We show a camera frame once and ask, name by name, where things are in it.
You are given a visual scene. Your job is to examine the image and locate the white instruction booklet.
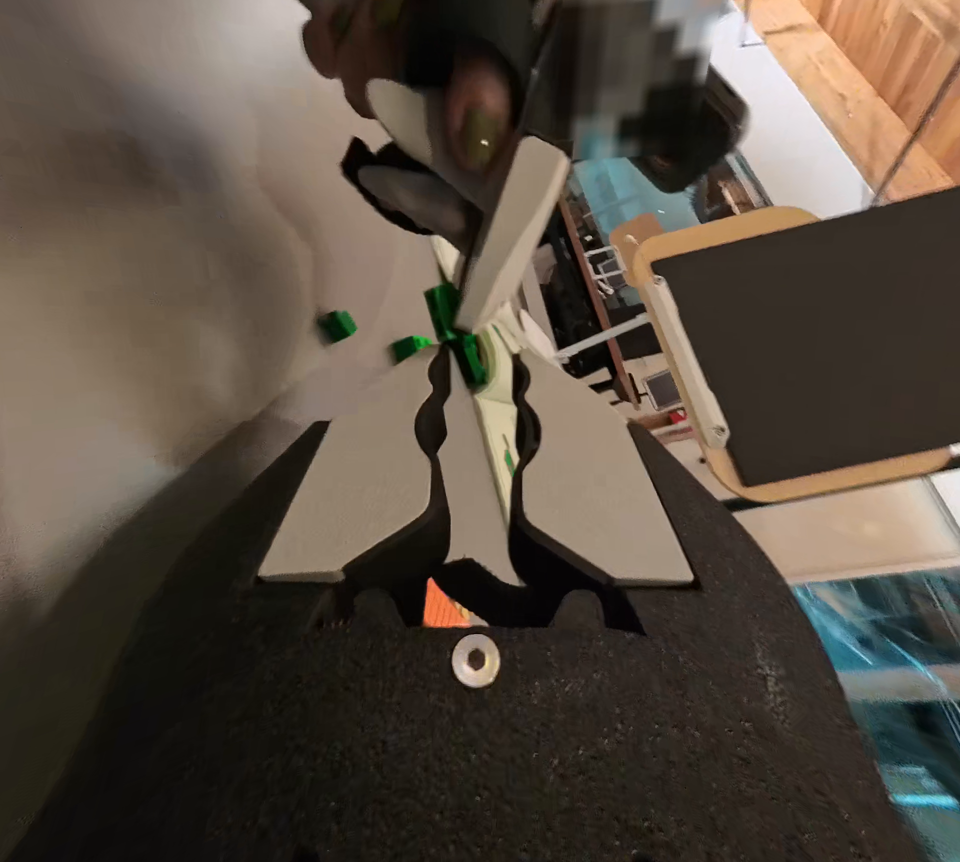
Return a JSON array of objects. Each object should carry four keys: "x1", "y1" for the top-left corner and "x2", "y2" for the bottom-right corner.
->
[{"x1": 431, "y1": 232, "x2": 543, "y2": 497}]

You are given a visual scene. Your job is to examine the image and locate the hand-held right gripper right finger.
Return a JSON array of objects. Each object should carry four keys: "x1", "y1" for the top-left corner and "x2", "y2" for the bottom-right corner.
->
[{"x1": 508, "y1": 354, "x2": 696, "y2": 589}]

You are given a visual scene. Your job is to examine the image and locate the orange object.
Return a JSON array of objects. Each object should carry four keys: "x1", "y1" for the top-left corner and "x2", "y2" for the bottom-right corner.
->
[{"x1": 423, "y1": 576, "x2": 472, "y2": 628}]

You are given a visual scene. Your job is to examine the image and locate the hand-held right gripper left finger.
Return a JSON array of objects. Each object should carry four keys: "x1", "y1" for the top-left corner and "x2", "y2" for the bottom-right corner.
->
[{"x1": 258, "y1": 343, "x2": 455, "y2": 586}]

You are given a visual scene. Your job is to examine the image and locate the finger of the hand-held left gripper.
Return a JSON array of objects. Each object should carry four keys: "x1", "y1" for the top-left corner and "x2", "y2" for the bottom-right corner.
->
[{"x1": 456, "y1": 137, "x2": 573, "y2": 332}]

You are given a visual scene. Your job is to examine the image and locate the green toy brick assembly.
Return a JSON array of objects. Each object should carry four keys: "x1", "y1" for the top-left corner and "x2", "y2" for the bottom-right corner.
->
[{"x1": 423, "y1": 282, "x2": 486, "y2": 385}]

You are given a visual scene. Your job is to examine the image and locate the pale grey desk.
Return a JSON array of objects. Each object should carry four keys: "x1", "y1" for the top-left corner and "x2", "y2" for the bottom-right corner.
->
[{"x1": 0, "y1": 0, "x2": 496, "y2": 862}]

